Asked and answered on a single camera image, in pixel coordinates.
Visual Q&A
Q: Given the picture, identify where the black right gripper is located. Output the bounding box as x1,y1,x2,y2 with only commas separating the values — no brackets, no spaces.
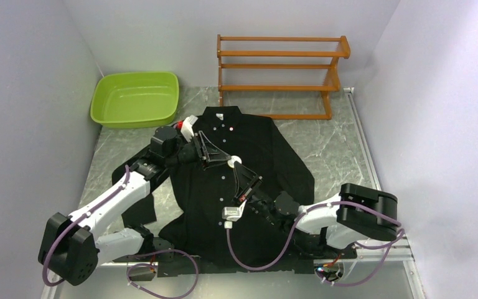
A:
232,161,279,226

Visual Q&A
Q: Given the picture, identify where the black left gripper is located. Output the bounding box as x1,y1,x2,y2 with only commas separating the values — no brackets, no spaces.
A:
166,131,231,171

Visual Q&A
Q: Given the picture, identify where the black button shirt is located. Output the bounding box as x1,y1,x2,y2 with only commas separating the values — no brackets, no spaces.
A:
111,105,316,268

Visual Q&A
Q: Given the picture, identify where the white round brooch back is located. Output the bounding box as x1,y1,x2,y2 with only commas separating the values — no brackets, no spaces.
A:
227,156,242,169

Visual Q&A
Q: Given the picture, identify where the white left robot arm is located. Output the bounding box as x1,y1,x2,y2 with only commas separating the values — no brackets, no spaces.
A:
38,126,241,287

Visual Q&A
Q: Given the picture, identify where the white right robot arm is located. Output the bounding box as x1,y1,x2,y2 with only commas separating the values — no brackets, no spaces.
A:
222,157,401,259

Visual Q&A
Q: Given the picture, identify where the green plastic basin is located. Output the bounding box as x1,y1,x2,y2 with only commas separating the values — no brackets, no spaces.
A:
90,71,179,129

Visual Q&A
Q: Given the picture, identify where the orange wooden shoe rack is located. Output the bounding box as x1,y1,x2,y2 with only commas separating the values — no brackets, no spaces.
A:
217,34,351,120

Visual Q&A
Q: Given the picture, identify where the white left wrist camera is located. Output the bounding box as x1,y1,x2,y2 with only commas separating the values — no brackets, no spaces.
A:
174,115,198,142

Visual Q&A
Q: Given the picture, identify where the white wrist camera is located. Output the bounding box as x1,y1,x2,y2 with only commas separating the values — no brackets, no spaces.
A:
174,115,198,142
222,205,245,229

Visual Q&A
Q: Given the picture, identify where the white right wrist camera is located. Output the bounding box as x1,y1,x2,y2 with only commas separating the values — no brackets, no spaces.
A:
222,205,245,229

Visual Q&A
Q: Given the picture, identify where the aluminium table edge rail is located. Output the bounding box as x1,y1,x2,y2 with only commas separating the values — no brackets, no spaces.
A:
344,87,426,298

